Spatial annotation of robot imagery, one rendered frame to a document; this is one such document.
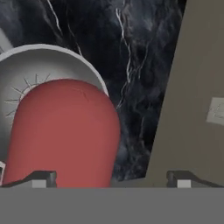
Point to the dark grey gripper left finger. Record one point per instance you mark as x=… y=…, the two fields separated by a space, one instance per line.
x=43 y=176

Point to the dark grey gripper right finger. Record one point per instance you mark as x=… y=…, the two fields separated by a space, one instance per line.
x=182 y=176

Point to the red stand mixer head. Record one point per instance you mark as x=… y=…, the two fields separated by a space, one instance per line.
x=64 y=134

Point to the white wall socket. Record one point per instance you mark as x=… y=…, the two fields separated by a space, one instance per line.
x=216 y=110

